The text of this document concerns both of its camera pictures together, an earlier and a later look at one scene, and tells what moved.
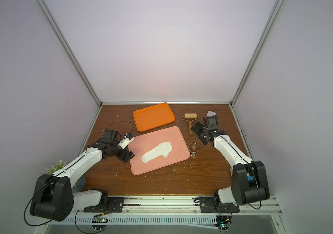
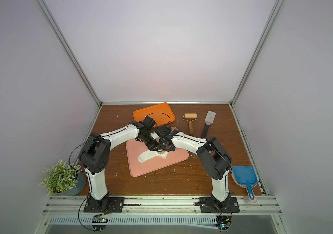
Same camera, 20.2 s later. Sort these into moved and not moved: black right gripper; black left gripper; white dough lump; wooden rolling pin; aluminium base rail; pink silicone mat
Moved: black right gripper; black left gripper
Not moved: wooden rolling pin; pink silicone mat; white dough lump; aluminium base rail
